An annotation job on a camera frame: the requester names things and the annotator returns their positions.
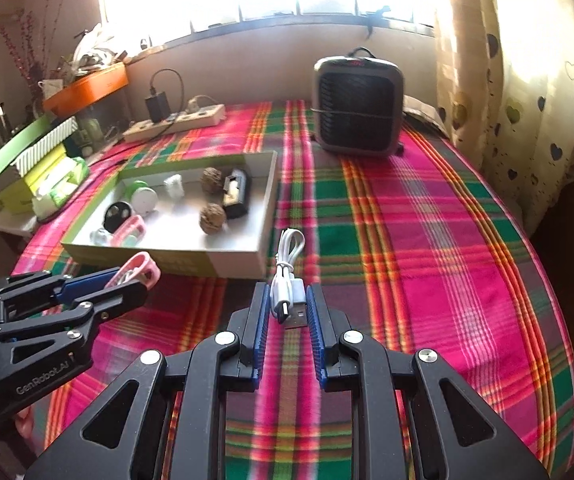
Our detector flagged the green jar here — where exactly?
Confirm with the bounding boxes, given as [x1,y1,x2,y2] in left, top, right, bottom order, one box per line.
[79,117,105,143]

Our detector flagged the white USB cable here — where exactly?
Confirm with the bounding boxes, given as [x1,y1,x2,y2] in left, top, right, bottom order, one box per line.
[269,228,310,332]

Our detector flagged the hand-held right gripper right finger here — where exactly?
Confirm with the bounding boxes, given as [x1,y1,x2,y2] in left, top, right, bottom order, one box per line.
[308,282,550,480]

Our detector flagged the person's left hand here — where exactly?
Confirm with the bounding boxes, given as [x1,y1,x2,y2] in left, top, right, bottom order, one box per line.
[13,405,36,437]

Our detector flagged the black round disc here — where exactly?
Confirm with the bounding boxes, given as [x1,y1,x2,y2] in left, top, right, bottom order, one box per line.
[104,201,135,233]

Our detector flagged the red berry branches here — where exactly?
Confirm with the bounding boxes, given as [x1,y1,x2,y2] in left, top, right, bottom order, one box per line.
[0,0,68,91]

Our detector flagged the green white striped box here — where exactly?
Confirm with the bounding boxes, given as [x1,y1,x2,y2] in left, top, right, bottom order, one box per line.
[14,117,78,173]

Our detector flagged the white side table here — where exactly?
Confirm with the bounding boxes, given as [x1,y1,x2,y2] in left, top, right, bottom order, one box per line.
[0,210,42,236]

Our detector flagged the heart-patterned curtain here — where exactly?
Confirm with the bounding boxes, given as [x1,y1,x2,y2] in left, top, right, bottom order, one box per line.
[434,0,574,231]

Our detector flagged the white ribbed cylinder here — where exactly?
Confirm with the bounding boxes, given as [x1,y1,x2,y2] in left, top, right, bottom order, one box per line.
[163,174,185,200]

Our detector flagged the green white spool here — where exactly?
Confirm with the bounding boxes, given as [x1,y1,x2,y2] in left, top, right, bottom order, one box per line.
[126,179,158,216]

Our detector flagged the black charger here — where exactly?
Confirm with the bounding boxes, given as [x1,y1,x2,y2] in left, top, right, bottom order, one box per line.
[146,91,170,123]

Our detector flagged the lime green box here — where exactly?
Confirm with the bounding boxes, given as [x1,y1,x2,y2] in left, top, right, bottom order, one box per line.
[0,145,75,215]

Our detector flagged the green cardboard box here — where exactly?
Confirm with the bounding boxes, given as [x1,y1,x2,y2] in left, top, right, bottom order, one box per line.
[61,151,279,279]

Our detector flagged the green tissue pack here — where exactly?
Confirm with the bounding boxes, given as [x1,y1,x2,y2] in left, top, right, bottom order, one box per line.
[32,157,90,218]

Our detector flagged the white plastic bag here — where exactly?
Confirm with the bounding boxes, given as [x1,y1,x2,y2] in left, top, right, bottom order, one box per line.
[72,22,128,68]

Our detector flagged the plaid tablecloth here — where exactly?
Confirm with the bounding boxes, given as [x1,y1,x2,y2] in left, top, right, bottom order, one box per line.
[9,100,574,480]

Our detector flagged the grey space heater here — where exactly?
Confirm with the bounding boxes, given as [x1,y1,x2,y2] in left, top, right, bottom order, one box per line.
[313,47,404,157]

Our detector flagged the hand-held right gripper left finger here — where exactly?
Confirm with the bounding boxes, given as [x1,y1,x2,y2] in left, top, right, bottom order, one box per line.
[22,282,273,480]

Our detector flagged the beige power strip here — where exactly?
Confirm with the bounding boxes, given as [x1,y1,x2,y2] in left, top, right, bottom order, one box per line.
[123,104,226,143]

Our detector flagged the orange box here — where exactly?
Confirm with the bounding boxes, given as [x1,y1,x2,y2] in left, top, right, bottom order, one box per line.
[43,65,130,116]

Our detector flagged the pink ear hook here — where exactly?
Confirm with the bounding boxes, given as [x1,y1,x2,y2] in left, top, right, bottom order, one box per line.
[107,252,161,291]
[109,215,148,248]

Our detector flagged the black window hook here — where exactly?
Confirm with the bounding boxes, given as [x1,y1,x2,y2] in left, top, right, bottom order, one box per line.
[364,5,393,38]

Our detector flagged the brown walnut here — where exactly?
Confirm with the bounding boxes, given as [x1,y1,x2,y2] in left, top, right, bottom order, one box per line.
[198,203,228,235]
[201,167,224,194]

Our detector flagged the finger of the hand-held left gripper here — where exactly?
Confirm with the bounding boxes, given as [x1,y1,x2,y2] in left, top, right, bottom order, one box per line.
[0,269,120,313]
[0,280,149,361]

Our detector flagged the black charging cable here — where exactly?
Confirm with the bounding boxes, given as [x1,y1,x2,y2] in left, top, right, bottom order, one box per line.
[87,69,186,166]

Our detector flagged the black rectangular device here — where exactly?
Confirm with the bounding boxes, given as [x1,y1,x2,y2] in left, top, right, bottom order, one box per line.
[222,169,252,219]

